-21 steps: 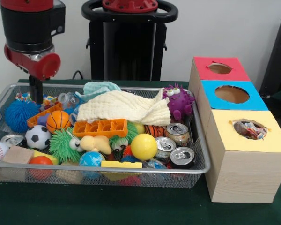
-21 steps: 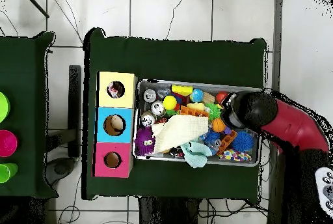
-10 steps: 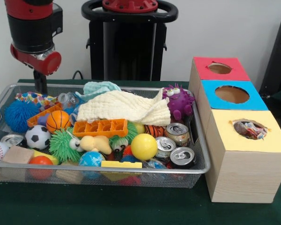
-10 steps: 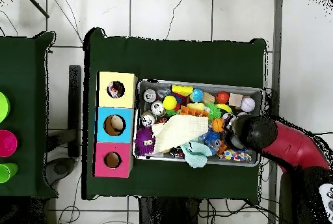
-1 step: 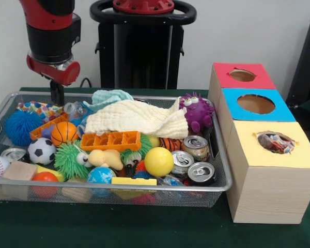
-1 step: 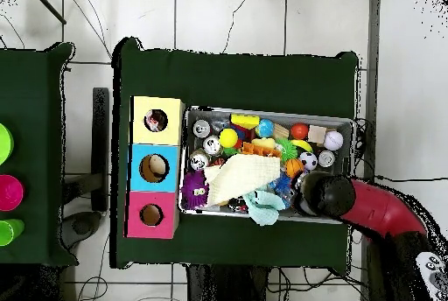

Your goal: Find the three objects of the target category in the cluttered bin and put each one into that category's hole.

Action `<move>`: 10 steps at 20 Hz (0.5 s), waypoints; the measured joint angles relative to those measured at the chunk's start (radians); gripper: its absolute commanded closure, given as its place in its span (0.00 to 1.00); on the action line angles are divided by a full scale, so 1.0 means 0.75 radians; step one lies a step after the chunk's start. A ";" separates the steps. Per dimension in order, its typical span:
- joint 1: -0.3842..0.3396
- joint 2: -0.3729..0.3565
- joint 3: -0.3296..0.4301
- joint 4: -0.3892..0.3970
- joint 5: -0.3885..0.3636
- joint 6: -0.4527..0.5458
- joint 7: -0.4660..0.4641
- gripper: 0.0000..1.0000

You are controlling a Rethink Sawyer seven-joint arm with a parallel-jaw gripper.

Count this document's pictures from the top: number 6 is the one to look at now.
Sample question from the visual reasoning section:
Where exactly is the shallow wire mesh bin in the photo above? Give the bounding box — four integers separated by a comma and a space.
178, 105, 355, 225

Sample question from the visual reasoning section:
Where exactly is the neon green plastic cup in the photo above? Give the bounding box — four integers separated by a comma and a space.
0, 122, 15, 166
0, 218, 26, 247

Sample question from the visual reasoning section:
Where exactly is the wooden box with three holes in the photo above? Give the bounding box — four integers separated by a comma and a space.
123, 95, 186, 240

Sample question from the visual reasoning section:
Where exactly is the small white baseball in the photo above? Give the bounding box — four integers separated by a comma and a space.
323, 129, 345, 151

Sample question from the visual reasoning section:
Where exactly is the green spiky ball with eyes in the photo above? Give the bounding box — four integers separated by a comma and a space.
276, 137, 299, 163

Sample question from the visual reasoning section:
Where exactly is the grey stand foot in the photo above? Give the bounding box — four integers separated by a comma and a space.
60, 211, 103, 249

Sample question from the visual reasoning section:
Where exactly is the cream knitted cloth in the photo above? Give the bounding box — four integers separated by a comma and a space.
203, 153, 282, 207

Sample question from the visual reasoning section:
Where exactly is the pink plastic cup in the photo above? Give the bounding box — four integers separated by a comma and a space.
0, 173, 25, 212

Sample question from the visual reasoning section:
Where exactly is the orange red ball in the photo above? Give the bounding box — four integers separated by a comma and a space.
290, 122, 310, 141

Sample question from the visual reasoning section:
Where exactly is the black floor cable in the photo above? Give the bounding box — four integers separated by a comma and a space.
351, 174, 448, 184

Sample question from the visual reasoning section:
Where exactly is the black pole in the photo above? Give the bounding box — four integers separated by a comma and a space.
29, 0, 67, 25

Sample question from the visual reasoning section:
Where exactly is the light blue cloth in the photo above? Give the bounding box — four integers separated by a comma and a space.
242, 189, 286, 227

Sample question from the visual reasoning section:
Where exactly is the small orange basketball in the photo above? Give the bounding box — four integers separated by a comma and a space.
284, 157, 305, 179

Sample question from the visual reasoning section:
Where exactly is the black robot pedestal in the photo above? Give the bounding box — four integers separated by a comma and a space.
185, 263, 269, 301

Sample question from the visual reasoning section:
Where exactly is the black upright panel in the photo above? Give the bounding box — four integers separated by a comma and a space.
91, 87, 110, 213

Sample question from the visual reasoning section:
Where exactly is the small soccer ball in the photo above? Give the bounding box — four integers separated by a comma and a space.
297, 150, 319, 172

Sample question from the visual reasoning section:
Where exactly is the yellow smooth ball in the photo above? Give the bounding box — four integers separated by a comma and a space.
218, 128, 239, 149

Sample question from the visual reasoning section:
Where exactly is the dark green table cloth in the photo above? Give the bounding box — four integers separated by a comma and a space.
0, 42, 79, 268
109, 37, 360, 276

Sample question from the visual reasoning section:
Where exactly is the purple spiky ball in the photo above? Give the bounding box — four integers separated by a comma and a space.
179, 169, 210, 210

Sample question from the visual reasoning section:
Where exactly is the colourful wrapper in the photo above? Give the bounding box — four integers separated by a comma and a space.
143, 108, 168, 133

